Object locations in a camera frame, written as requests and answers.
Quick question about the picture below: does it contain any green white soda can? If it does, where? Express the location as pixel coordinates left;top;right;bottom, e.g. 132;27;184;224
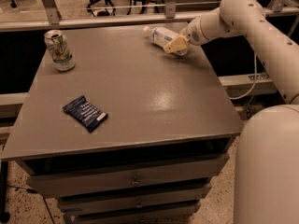
44;30;76;72

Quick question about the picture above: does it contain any black stand leg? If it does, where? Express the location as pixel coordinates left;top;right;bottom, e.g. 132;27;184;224
0;161;10;224

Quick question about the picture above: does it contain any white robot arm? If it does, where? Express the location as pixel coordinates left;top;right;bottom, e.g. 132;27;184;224
164;0;299;224

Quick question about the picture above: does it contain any bottom grey drawer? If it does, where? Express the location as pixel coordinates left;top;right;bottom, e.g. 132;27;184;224
75;200;200;224

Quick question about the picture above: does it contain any top grey drawer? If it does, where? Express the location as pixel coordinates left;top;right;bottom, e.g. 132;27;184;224
28;153;229;198

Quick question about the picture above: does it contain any dark blue snack packet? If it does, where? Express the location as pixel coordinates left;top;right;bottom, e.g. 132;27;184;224
63;95;108;133

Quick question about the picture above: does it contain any metal railing frame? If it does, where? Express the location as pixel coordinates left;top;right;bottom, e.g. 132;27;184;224
0;0;299;34

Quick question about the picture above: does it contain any grey drawer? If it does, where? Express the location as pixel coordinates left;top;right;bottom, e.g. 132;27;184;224
75;200;200;224
58;183;211;216
28;153;229;198

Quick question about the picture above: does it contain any middle grey drawer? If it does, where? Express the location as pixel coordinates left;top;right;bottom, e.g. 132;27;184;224
58;183;211;216

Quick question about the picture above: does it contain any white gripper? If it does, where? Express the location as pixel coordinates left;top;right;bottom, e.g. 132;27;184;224
164;18;206;53

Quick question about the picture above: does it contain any white cable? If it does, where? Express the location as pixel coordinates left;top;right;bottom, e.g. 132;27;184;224
229;52;258;101

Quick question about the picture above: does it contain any clear blue plastic bottle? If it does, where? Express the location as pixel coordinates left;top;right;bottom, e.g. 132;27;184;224
143;26;188;56

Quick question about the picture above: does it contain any grey drawer cabinet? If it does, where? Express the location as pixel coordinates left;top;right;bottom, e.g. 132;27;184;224
0;22;248;224

